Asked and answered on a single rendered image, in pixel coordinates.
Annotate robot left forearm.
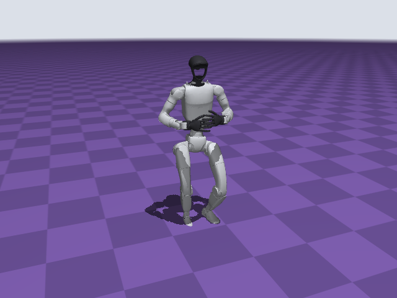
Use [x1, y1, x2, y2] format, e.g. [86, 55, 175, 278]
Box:
[223, 109, 233, 124]

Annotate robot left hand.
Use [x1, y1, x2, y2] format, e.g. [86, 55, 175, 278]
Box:
[202, 110, 226, 127]

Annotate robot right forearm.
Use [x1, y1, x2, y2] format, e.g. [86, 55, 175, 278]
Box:
[159, 113, 187, 130]

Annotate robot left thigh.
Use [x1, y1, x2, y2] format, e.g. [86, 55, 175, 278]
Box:
[204, 140, 227, 197]

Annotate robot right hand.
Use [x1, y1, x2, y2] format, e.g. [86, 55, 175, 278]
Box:
[182, 115, 212, 132]

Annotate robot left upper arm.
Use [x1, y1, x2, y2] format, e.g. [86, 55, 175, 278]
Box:
[212, 84, 230, 115]

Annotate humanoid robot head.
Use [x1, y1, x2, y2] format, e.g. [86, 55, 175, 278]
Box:
[188, 55, 208, 87]

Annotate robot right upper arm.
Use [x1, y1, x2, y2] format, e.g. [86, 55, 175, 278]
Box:
[158, 86, 185, 120]

